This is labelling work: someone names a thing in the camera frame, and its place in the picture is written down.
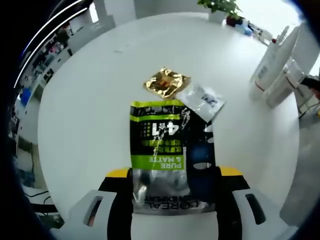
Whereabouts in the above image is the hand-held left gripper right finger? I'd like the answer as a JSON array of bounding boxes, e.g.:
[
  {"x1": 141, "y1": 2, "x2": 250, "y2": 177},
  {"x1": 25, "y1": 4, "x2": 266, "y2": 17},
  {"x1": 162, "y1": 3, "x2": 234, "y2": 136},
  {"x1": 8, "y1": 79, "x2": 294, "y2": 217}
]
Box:
[{"x1": 214, "y1": 165, "x2": 299, "y2": 240}]

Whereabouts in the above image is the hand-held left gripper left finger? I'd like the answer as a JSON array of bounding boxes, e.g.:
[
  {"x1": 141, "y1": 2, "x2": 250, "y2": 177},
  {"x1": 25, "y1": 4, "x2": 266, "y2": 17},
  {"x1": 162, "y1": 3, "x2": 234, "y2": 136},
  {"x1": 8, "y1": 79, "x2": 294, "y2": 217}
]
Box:
[{"x1": 56, "y1": 168, "x2": 134, "y2": 240}]

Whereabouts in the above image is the small white skincare bottle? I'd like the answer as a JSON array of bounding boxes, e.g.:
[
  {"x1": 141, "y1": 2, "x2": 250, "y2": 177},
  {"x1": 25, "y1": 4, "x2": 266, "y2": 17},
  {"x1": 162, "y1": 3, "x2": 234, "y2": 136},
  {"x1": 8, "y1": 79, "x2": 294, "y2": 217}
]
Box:
[{"x1": 265, "y1": 59, "x2": 305, "y2": 109}]

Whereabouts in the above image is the white skincare tube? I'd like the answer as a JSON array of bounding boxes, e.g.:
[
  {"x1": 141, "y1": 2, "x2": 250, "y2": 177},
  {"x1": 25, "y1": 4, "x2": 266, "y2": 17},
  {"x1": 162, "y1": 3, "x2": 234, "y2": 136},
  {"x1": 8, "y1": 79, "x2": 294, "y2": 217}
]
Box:
[{"x1": 276, "y1": 24, "x2": 301, "y2": 76}]

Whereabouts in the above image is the white skincare bottle red collar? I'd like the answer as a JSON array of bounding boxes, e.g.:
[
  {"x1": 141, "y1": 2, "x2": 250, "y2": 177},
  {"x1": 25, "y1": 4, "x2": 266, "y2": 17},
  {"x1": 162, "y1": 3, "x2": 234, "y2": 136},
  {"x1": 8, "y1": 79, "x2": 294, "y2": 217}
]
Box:
[{"x1": 249, "y1": 25, "x2": 291, "y2": 99}]

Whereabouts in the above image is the green and black skincare sachet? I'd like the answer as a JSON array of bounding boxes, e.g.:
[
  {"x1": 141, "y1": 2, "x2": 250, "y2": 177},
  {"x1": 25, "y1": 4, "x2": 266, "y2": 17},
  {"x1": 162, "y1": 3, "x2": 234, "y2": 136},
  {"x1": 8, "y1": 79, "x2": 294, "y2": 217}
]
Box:
[{"x1": 129, "y1": 99, "x2": 218, "y2": 215}]

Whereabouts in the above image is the silver skincare sachet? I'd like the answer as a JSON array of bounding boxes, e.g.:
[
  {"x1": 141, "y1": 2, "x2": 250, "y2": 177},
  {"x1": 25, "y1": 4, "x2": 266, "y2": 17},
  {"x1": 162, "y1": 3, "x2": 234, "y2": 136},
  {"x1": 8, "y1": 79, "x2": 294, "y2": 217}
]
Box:
[{"x1": 178, "y1": 83, "x2": 226, "y2": 124}]

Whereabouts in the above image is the gold skincare sachet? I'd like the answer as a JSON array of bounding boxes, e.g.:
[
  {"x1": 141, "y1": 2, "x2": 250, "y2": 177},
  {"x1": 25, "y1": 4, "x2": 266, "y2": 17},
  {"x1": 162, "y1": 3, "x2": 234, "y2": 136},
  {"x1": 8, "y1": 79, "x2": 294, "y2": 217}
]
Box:
[{"x1": 142, "y1": 65, "x2": 193, "y2": 101}]

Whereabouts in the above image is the blue object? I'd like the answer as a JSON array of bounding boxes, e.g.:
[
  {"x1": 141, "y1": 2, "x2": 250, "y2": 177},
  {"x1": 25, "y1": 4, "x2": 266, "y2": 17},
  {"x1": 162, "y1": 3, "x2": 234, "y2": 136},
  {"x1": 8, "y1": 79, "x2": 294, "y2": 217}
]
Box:
[{"x1": 235, "y1": 23, "x2": 253, "y2": 36}]

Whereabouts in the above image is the small red object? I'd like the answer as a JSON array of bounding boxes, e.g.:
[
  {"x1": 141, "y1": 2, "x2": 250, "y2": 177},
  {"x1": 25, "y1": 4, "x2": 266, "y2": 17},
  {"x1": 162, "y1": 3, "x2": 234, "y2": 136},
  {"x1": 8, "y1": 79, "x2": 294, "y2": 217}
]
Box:
[{"x1": 225, "y1": 14, "x2": 245, "y2": 28}]

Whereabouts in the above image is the potted green plant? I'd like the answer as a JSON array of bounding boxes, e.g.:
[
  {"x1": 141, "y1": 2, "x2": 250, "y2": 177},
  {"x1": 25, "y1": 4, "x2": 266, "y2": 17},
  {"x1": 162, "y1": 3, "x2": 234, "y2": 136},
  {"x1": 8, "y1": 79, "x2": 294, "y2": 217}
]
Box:
[{"x1": 196, "y1": 0, "x2": 244, "y2": 25}]

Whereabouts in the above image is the blue bin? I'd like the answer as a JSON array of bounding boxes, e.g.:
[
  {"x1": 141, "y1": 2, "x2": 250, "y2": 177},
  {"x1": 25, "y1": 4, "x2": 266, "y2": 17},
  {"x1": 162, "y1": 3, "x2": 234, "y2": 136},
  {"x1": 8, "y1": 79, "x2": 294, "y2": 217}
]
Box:
[{"x1": 20, "y1": 88, "x2": 33, "y2": 106}]

